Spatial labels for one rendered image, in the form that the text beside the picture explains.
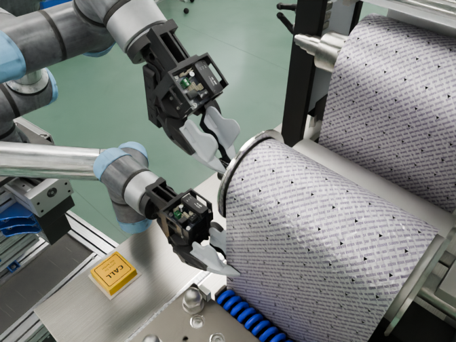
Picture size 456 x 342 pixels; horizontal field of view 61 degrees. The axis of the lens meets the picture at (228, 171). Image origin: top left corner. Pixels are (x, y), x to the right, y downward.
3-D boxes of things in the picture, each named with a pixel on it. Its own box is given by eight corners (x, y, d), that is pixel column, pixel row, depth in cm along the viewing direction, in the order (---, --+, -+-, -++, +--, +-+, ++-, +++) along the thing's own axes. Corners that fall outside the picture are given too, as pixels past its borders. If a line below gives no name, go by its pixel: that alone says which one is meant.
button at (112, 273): (118, 256, 88) (116, 250, 86) (138, 274, 85) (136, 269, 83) (91, 276, 85) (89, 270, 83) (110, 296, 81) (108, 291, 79)
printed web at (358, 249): (331, 205, 98) (390, 1, 63) (422, 260, 87) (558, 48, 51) (226, 315, 78) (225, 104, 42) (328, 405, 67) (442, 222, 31)
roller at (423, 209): (307, 175, 76) (316, 126, 68) (436, 250, 64) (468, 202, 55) (268, 210, 70) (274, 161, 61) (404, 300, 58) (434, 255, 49)
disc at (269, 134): (277, 182, 66) (286, 111, 56) (279, 184, 66) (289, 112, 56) (217, 235, 59) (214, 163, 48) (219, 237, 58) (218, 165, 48)
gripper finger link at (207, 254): (227, 271, 58) (186, 235, 62) (227, 290, 62) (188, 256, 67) (241, 258, 59) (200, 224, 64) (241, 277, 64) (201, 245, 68)
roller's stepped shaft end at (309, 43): (299, 43, 72) (302, 26, 69) (328, 54, 69) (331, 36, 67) (289, 49, 70) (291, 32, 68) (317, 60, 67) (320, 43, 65)
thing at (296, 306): (228, 283, 70) (228, 220, 57) (343, 380, 59) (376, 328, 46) (226, 286, 70) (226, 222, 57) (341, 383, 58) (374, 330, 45)
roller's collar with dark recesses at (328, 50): (330, 59, 71) (338, 24, 66) (360, 70, 68) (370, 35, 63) (311, 72, 67) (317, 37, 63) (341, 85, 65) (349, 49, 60)
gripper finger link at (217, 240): (243, 256, 60) (200, 224, 64) (243, 276, 64) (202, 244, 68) (256, 243, 61) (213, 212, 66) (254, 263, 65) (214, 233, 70)
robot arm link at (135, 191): (127, 212, 75) (161, 188, 79) (143, 224, 73) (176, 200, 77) (120, 185, 70) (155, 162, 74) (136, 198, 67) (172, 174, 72)
